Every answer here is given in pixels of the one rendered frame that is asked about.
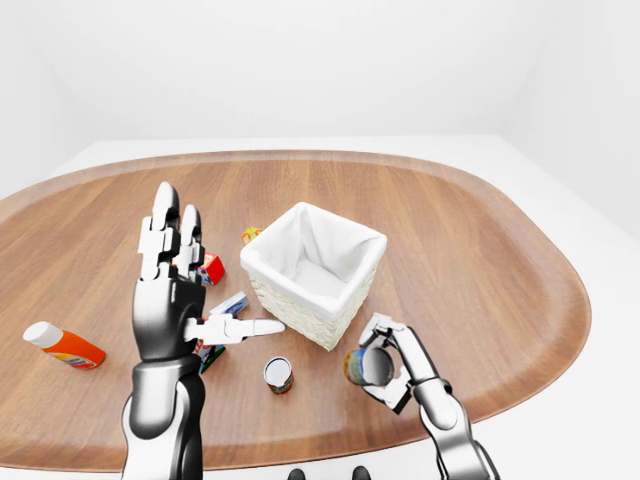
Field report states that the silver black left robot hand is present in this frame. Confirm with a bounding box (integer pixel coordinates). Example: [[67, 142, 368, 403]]
[[132, 181, 287, 364]]

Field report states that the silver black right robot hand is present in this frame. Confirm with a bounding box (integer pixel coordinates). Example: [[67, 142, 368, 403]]
[[357, 312, 443, 416]]

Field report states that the yellow blue printed tin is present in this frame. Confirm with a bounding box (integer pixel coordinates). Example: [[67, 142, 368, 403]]
[[343, 346, 396, 388]]

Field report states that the white lined woven basket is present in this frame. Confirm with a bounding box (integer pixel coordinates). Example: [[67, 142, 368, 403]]
[[239, 201, 389, 352]]

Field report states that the green red printed carton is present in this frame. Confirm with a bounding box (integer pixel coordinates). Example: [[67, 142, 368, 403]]
[[193, 339, 227, 375]]

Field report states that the red printed food box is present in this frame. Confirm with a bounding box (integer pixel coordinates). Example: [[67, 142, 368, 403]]
[[198, 251, 227, 287]]

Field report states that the blue white printed box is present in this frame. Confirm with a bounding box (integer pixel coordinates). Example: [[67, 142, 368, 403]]
[[209, 290, 250, 317]]

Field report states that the orange bottle with white cap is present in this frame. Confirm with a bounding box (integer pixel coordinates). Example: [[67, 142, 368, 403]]
[[22, 320, 107, 371]]

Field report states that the red labelled small tin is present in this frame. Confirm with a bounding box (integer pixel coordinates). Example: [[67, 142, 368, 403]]
[[263, 356, 295, 396]]

